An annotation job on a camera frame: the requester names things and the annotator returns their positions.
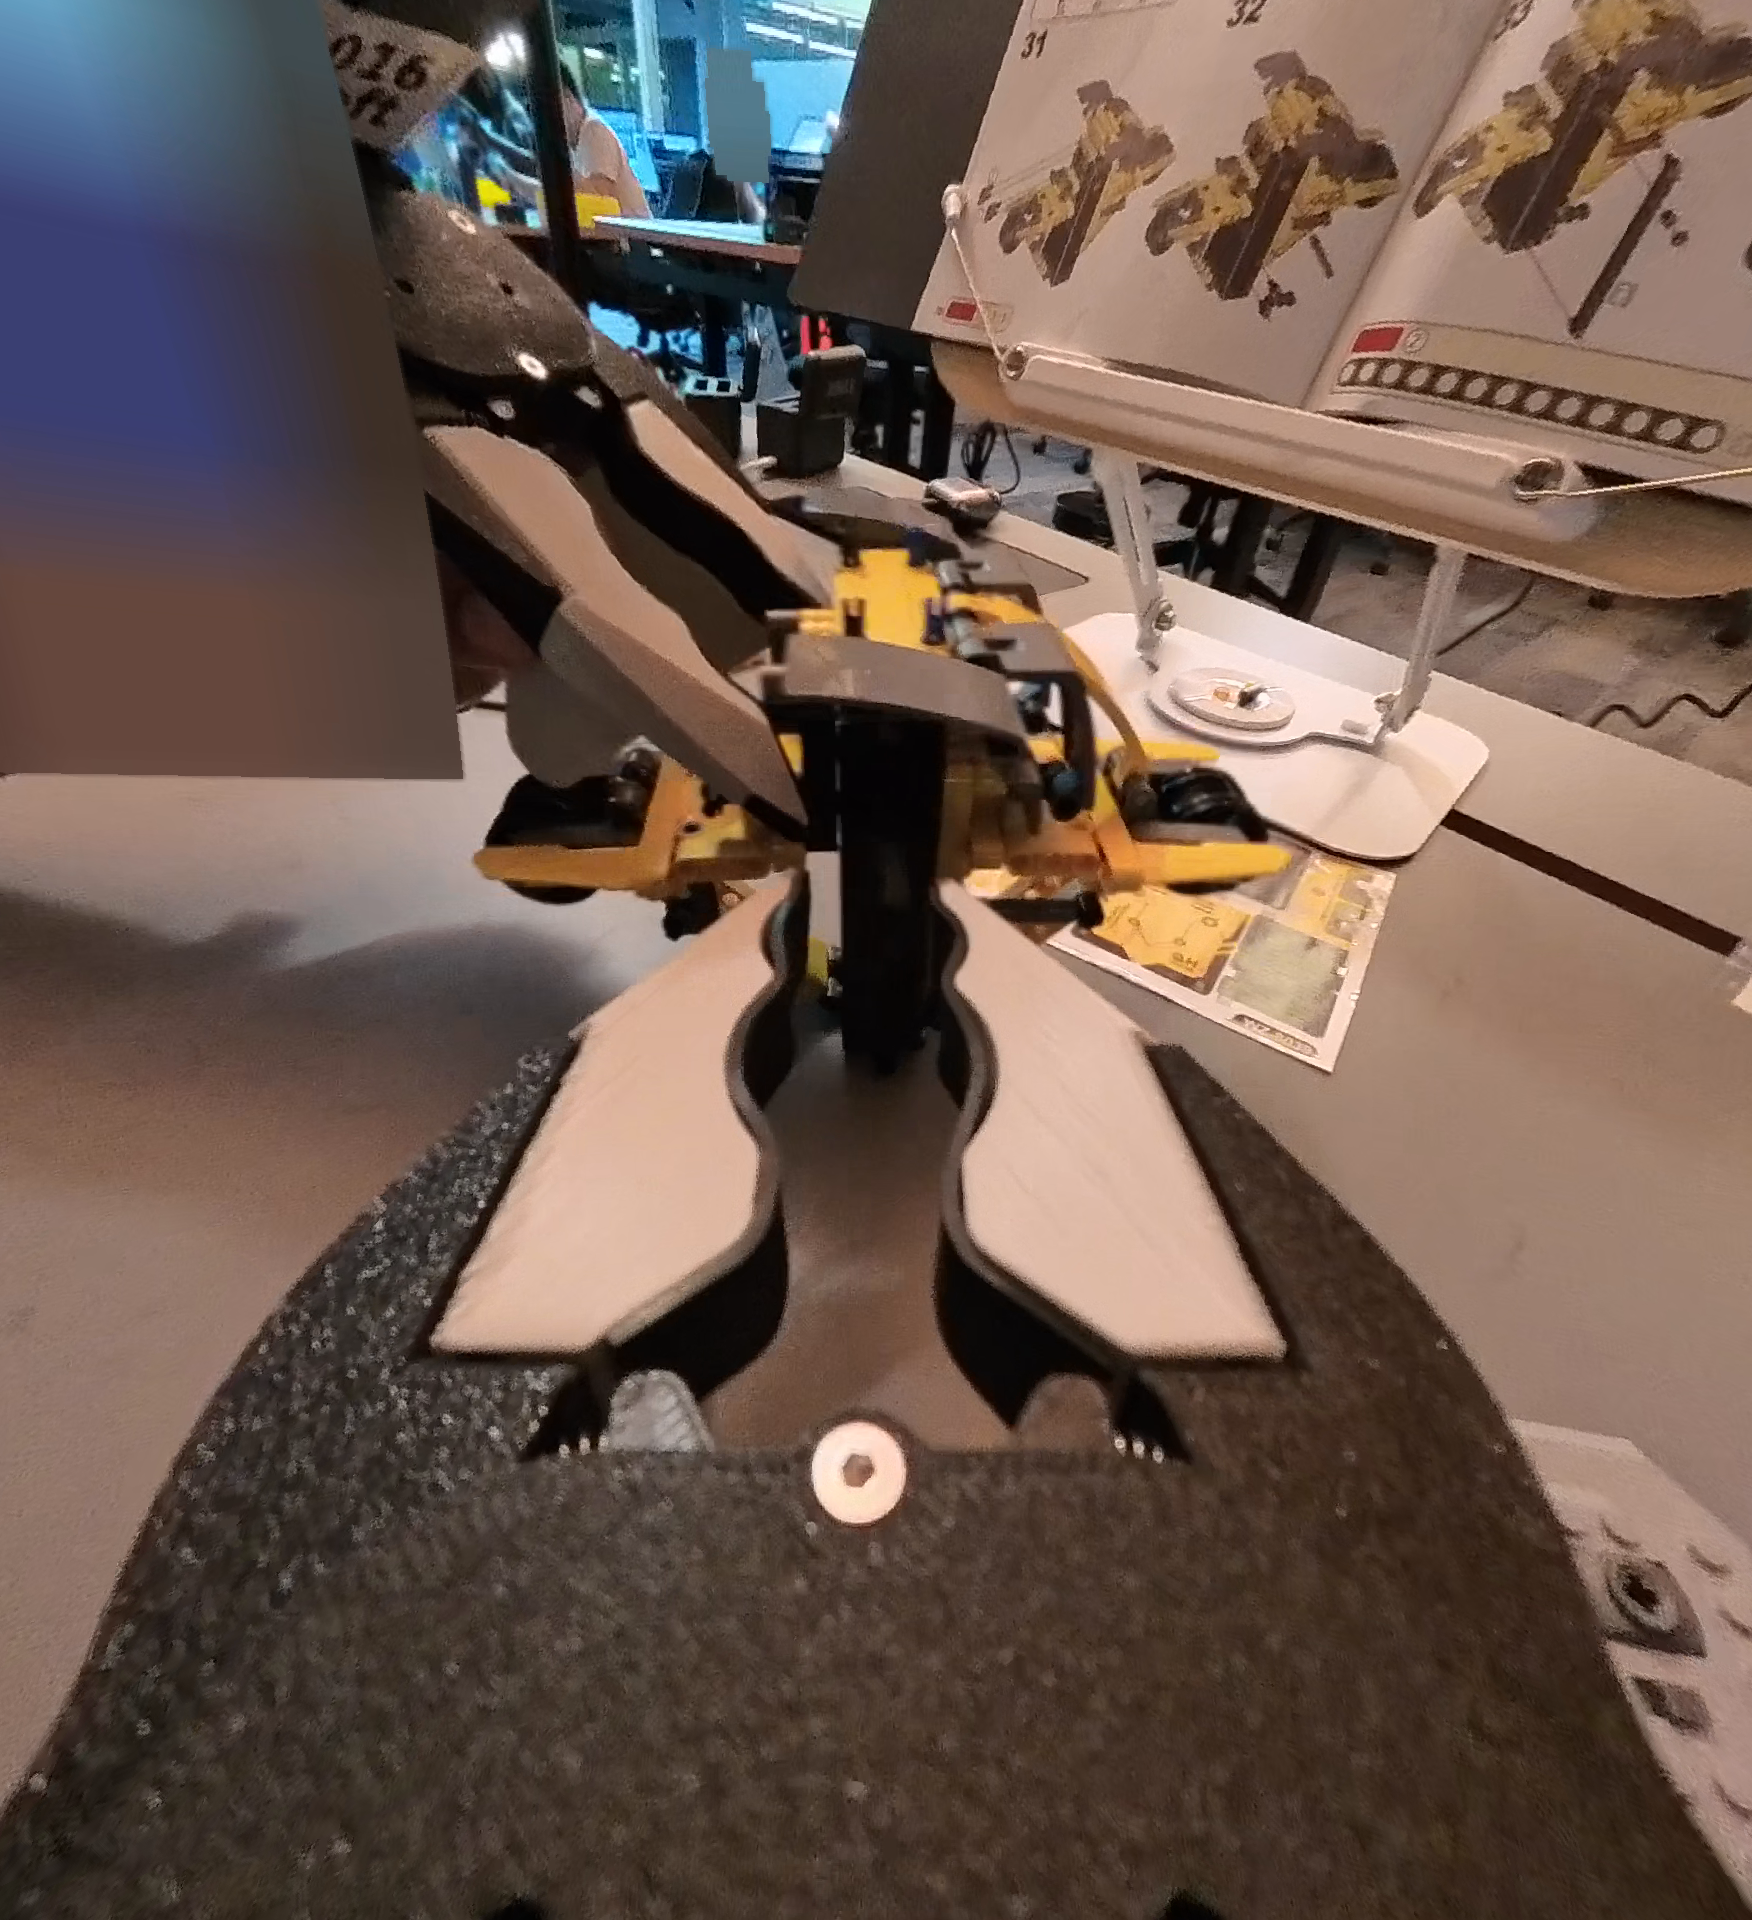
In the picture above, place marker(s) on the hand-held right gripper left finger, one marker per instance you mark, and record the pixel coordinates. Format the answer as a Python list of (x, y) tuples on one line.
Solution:
[(622, 1170)]

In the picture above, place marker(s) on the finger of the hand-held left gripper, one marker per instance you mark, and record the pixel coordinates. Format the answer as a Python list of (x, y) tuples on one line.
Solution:
[(666, 690), (734, 510)]

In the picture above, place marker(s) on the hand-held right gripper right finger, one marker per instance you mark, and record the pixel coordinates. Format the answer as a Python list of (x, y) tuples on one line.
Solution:
[(1102, 1185)]

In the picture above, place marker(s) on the yellow black brick vehicle model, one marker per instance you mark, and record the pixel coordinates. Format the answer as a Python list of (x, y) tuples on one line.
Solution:
[(892, 795)]

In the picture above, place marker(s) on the black battery charger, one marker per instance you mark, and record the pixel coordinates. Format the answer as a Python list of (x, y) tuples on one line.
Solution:
[(783, 442), (835, 406)]

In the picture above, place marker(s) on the black vertical pole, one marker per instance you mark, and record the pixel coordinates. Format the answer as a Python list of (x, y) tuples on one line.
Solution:
[(564, 166)]

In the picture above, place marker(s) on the small silver device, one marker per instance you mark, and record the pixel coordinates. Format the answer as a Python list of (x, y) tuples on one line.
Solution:
[(963, 498)]

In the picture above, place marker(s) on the yellow sticker sheet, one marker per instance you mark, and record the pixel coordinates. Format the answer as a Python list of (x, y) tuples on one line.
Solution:
[(1237, 945)]

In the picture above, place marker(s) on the black board panel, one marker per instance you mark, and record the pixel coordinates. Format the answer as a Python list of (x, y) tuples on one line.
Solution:
[(892, 166)]

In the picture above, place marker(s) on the white metal book stand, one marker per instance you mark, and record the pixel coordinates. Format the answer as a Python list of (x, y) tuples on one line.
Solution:
[(1355, 795)]

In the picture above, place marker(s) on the open instruction booklet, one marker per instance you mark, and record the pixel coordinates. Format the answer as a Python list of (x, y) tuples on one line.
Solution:
[(1267, 150)]

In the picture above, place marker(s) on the grey remote controller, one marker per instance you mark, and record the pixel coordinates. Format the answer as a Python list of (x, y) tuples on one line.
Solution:
[(1702, 1681)]

